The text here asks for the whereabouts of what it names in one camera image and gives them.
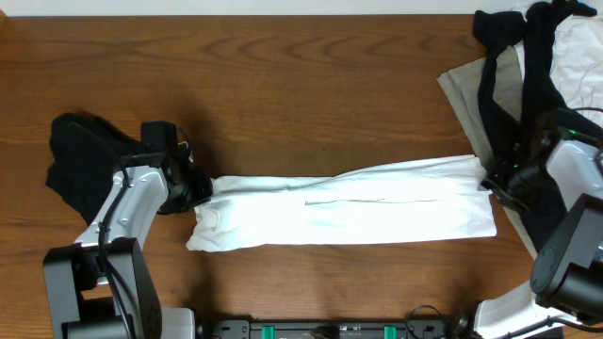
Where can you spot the folded black cloth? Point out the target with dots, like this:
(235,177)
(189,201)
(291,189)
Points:
(85,150)

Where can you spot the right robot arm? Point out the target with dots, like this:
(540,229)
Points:
(565,285)

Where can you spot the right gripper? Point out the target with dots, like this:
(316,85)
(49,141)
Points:
(496,182)

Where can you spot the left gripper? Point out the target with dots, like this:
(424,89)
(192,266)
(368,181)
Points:
(202,186)

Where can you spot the beige garment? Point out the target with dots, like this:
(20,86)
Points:
(461,88)

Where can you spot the white t-shirt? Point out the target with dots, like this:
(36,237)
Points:
(413,201)

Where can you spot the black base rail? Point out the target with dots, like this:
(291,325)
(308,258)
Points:
(424,322)

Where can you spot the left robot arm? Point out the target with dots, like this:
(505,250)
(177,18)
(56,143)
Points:
(100,285)

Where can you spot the white wrinkled garment in pile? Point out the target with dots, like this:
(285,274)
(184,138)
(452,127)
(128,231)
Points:
(576,70)

